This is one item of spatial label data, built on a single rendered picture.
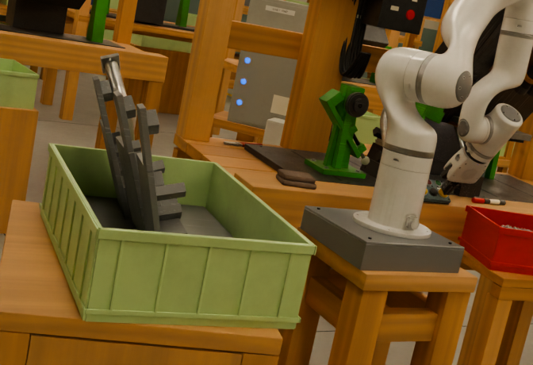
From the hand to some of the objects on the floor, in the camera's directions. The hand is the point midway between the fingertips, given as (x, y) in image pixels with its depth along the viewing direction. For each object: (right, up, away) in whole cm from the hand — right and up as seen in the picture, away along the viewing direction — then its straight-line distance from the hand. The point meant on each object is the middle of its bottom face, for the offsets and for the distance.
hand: (448, 186), depth 252 cm
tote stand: (-97, -90, -50) cm, 142 cm away
